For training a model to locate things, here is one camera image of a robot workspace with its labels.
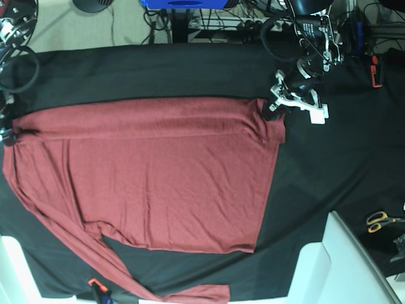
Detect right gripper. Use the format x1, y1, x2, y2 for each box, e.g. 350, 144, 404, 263
1, 105, 17, 146

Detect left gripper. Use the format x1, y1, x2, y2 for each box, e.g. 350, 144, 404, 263
261, 70, 329, 124

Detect maroon long-sleeve T-shirt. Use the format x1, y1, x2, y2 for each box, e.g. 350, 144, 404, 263
3, 97, 285, 303

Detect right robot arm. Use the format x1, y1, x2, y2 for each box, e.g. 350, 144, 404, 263
1, 1, 40, 146

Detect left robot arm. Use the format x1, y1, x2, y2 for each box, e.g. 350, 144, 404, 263
260, 1, 344, 125

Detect black table cloth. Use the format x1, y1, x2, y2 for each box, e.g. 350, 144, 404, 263
1, 44, 404, 300

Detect orange black clamp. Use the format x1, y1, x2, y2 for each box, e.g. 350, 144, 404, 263
370, 55, 383, 88

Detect white power strip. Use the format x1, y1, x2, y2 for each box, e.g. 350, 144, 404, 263
189, 15, 295, 32

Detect blue plastic bin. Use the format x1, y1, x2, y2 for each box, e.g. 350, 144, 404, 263
140, 0, 227, 10

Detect blue orange clamp bottom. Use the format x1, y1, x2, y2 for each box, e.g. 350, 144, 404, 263
87, 278, 115, 304

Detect yellow handled scissors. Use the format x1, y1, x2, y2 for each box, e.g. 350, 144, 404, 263
366, 211, 404, 234

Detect black table leg post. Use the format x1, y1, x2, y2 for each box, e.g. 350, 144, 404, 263
170, 9, 192, 44

